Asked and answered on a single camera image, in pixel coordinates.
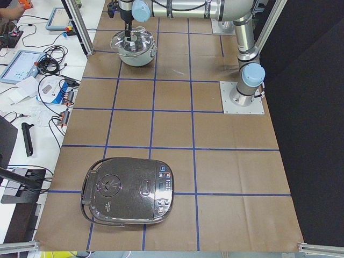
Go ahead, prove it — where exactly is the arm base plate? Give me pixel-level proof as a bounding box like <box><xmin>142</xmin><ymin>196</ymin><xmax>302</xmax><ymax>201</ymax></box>
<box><xmin>219</xmin><ymin>81</ymin><xmax>264</xmax><ymax>115</ymax></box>
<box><xmin>211</xmin><ymin>19</ymin><xmax>236</xmax><ymax>36</ymax></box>

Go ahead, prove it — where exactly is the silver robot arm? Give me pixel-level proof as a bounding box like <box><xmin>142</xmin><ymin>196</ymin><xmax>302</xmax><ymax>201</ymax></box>
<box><xmin>107</xmin><ymin>0</ymin><xmax>266</xmax><ymax>106</ymax></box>

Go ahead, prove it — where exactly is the far teach pendant tablet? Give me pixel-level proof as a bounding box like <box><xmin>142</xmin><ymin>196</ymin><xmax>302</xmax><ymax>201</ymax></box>
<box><xmin>46</xmin><ymin>7</ymin><xmax>71</xmax><ymax>31</ymax></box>

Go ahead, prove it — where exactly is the brown paper table cover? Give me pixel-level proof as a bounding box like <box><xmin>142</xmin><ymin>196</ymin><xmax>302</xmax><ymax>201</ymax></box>
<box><xmin>35</xmin><ymin>10</ymin><xmax>303</xmax><ymax>252</ymax></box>

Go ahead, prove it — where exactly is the pale green electric pot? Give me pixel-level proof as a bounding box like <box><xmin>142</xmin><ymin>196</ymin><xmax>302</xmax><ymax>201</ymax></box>
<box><xmin>110</xmin><ymin>26</ymin><xmax>158</xmax><ymax>67</ymax></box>

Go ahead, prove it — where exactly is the black bar tool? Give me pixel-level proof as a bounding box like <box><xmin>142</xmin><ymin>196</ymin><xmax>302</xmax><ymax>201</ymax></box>
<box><xmin>21</xmin><ymin>123</ymin><xmax>34</xmax><ymax>157</ymax></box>

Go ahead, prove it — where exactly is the blue white box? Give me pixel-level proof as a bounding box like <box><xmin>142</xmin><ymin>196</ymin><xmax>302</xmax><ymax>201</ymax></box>
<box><xmin>36</xmin><ymin>75</ymin><xmax>76</xmax><ymax>104</ymax></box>

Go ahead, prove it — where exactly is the teach pendant tablet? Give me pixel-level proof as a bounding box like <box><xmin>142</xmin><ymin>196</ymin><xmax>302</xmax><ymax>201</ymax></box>
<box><xmin>1</xmin><ymin>50</ymin><xmax>45</xmax><ymax>84</ymax></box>
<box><xmin>46</xmin><ymin>7</ymin><xmax>71</xmax><ymax>31</ymax></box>

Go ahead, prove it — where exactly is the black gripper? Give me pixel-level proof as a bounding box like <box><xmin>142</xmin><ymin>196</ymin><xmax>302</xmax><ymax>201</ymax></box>
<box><xmin>118</xmin><ymin>0</ymin><xmax>134</xmax><ymax>41</ymax></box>
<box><xmin>107</xmin><ymin>0</ymin><xmax>119</xmax><ymax>18</ymax></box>

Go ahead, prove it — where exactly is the near teach pendant tablet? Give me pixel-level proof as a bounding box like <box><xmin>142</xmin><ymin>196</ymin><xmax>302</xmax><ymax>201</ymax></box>
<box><xmin>1</xmin><ymin>50</ymin><xmax>45</xmax><ymax>84</ymax></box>

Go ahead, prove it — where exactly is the black cable bundle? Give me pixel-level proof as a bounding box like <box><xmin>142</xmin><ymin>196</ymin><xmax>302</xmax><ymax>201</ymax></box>
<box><xmin>37</xmin><ymin>45</ymin><xmax>68</xmax><ymax>76</ymax></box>

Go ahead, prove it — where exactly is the glass pot lid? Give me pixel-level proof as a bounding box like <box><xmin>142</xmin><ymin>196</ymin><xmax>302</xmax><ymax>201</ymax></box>
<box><xmin>110</xmin><ymin>26</ymin><xmax>155</xmax><ymax>56</ymax></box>

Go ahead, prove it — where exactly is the aluminium frame post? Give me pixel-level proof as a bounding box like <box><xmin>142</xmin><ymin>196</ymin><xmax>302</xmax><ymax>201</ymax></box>
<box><xmin>61</xmin><ymin>0</ymin><xmax>94</xmax><ymax>56</ymax></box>

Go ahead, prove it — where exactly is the dark rice cooker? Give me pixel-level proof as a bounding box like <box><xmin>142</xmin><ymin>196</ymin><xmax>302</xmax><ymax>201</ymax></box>
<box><xmin>80</xmin><ymin>157</ymin><xmax>174</xmax><ymax>226</ymax></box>

